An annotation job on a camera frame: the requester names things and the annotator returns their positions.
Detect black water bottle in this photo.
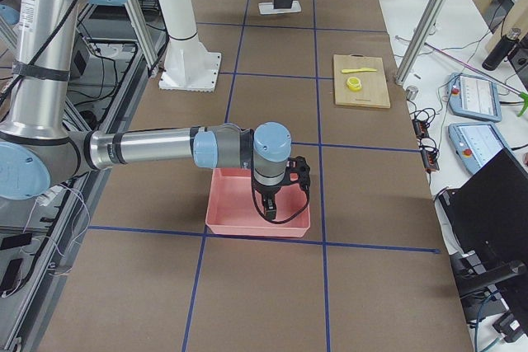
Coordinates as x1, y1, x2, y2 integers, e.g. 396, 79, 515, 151
482, 27, 521, 71

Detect pink plastic bin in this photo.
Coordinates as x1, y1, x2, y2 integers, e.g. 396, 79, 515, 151
205, 168, 311, 237

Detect wooden cutting board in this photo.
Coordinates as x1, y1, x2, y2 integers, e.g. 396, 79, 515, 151
332, 54, 391, 109

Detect yellow plastic knife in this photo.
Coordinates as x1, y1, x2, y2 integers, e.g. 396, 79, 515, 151
341, 67, 378, 74

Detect white rectangular tray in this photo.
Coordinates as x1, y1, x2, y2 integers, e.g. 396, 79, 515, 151
257, 0, 303, 16

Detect lower teach pendant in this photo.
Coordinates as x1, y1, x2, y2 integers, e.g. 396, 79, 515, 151
448, 122, 511, 175

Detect teach pendant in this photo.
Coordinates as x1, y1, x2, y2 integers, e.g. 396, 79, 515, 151
447, 73, 502, 123
448, 122, 511, 175

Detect black monitor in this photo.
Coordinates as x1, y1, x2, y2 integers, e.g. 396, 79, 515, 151
439, 149, 527, 264

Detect upper teach pendant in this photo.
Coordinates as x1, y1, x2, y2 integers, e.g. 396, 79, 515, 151
447, 73, 502, 123

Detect green tipped grabber stick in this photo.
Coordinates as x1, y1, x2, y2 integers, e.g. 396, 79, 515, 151
424, 43, 528, 117

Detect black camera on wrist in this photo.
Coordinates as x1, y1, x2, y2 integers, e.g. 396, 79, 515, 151
285, 156, 311, 193

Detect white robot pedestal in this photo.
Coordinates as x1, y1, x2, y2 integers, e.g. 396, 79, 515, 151
158, 0, 222, 92

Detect aluminium frame post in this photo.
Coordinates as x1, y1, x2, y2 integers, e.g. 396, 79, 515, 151
394, 0, 446, 86

